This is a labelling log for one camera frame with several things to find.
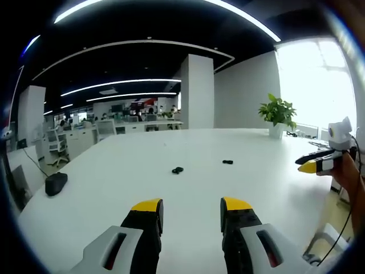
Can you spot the green potted plant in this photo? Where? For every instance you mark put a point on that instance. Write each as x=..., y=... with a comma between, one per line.
x=277, y=118

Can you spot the black plastic buckle part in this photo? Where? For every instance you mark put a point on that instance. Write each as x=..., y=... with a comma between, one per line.
x=227, y=162
x=177, y=170

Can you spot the white office chair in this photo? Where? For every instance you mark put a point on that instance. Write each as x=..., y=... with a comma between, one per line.
x=57, y=148
x=328, y=242
x=105, y=129

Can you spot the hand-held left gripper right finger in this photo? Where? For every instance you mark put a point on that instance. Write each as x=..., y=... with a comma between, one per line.
x=245, y=228

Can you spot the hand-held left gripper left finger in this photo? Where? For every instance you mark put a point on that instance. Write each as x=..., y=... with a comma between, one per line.
x=137, y=228

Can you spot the white desk row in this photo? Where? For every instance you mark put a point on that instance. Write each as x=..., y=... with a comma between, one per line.
x=154, y=125

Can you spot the person's right hand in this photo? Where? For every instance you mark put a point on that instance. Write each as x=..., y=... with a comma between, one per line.
x=346, y=171

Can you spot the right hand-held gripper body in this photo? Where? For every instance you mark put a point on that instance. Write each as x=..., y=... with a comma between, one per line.
x=339, y=137

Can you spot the black desk box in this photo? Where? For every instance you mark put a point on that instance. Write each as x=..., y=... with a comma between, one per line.
x=55, y=184

